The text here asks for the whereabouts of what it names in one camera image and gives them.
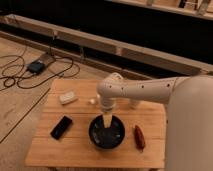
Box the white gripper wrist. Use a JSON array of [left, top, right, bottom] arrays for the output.
[[100, 98, 116, 128]]

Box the dark ceramic bowl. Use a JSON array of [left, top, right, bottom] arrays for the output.
[[88, 115, 125, 149]]

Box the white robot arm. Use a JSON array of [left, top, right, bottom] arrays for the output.
[[97, 73, 213, 171]]

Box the small white ball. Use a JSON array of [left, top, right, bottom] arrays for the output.
[[89, 99, 96, 105]]

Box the red brown elongated object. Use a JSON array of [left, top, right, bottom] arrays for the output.
[[134, 125, 146, 151]]

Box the white soap bar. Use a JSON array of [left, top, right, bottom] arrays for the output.
[[59, 91, 78, 105]]

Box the black rectangular remote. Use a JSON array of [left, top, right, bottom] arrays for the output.
[[50, 116, 72, 140]]

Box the wooden table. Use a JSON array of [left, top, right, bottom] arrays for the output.
[[25, 79, 166, 169]]

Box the blue power adapter box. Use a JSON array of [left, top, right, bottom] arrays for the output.
[[27, 61, 45, 74]]

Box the black floor cable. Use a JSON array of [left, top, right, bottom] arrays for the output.
[[0, 41, 81, 90]]

